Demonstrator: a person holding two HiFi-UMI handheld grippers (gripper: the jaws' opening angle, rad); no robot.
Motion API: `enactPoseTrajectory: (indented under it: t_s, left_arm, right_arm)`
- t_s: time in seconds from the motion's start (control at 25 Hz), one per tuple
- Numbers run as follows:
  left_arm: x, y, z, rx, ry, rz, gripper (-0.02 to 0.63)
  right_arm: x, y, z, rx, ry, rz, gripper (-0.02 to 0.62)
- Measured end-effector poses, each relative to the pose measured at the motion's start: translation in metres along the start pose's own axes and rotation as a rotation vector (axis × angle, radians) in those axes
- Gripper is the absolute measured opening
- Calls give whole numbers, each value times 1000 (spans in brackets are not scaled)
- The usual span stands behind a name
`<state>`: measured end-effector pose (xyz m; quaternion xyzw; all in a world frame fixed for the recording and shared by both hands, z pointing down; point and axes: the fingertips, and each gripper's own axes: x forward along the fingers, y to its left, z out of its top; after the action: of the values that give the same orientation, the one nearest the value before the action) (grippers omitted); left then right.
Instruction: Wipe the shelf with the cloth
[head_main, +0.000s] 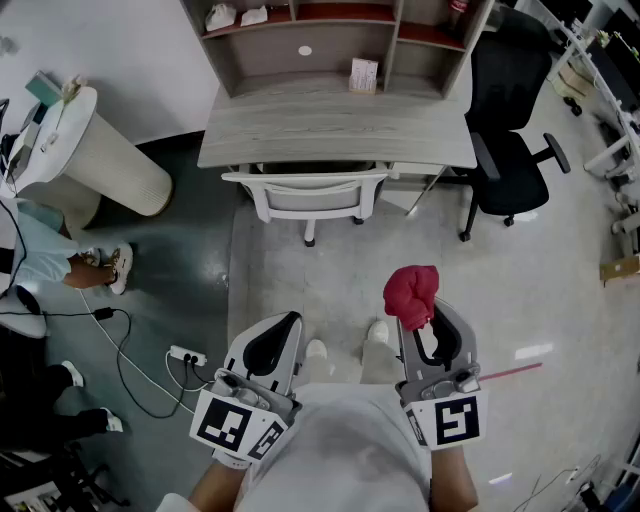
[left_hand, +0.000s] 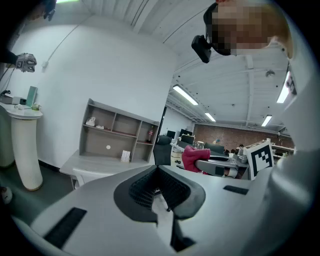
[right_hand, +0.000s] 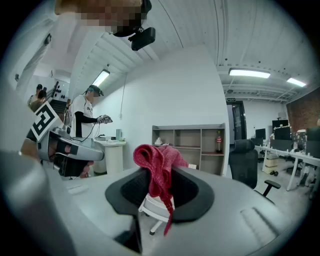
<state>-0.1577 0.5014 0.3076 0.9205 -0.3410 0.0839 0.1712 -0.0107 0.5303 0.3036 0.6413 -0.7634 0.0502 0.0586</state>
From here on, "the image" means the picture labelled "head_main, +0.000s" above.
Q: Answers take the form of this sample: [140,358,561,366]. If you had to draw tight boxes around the white office chair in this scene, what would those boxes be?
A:
[221,167,390,249]

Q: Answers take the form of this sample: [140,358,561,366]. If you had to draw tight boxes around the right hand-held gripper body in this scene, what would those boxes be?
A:
[396,363,490,451]

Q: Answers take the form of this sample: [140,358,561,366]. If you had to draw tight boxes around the round white pedestal table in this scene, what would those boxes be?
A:
[0,85,175,231]

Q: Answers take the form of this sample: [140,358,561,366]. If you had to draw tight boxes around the crumpled white paper bag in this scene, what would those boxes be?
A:
[204,3,237,32]

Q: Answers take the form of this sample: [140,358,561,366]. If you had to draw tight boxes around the person's white shirt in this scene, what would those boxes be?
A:
[154,382,436,512]

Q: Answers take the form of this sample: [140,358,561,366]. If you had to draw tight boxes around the small grey box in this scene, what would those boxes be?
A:
[4,119,44,179]

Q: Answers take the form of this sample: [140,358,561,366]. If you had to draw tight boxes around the black office chair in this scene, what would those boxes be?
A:
[457,4,572,244]

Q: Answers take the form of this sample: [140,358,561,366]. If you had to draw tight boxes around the small card box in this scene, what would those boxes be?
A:
[348,57,380,95]

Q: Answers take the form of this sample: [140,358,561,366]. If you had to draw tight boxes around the grey wood-grain table top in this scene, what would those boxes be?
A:
[197,82,479,216]

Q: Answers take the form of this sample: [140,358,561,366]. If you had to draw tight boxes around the black metal stand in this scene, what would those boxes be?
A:
[0,439,131,512]

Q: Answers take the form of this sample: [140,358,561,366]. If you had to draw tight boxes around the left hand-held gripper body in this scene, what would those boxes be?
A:
[188,368,304,466]

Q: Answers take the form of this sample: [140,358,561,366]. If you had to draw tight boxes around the plastic bottle with red label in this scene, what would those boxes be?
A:
[447,0,471,31]

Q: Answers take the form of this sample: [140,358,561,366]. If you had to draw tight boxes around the red wiping cloth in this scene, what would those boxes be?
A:
[383,264,440,332]

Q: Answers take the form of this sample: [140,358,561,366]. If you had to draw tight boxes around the cardboard box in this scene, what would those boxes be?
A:
[598,254,640,286]

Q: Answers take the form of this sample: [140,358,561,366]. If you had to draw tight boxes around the white power strip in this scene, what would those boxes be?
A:
[168,344,208,366]

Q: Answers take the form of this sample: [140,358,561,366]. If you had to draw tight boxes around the person's left forearm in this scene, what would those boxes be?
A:
[187,459,251,512]

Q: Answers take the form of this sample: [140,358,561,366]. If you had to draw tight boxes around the white floor cable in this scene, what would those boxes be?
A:
[77,289,199,416]

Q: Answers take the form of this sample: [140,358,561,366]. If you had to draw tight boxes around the teal box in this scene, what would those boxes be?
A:
[24,70,64,106]

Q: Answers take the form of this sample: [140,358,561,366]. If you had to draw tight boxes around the white wristband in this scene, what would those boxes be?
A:
[212,448,251,471]

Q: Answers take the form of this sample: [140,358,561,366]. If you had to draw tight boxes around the black power adapter with cable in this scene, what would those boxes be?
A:
[0,307,211,420]

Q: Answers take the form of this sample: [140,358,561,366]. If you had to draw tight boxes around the person's right forearm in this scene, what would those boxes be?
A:
[429,444,481,512]

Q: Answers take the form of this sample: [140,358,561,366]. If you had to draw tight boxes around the pale artificial flower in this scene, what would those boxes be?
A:
[52,74,86,134]

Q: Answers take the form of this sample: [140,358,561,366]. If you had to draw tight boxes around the grey wooden shelf unit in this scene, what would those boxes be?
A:
[179,0,496,101]

